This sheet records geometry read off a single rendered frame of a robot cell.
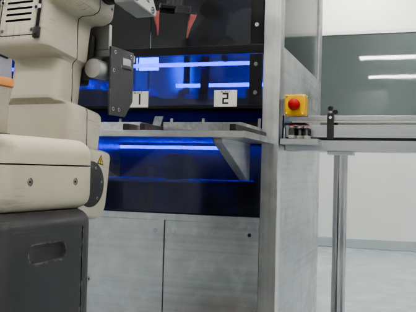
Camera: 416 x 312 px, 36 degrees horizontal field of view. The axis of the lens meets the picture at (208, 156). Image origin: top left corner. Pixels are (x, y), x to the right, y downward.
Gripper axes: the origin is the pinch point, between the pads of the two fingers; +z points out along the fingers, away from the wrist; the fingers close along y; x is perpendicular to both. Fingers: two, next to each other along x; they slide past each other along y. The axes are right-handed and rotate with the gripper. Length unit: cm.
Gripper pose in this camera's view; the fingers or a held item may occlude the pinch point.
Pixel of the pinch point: (172, 33)
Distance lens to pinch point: 215.7
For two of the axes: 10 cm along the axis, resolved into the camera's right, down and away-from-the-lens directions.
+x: 1.2, 1.0, -9.9
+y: -9.9, -0.8, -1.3
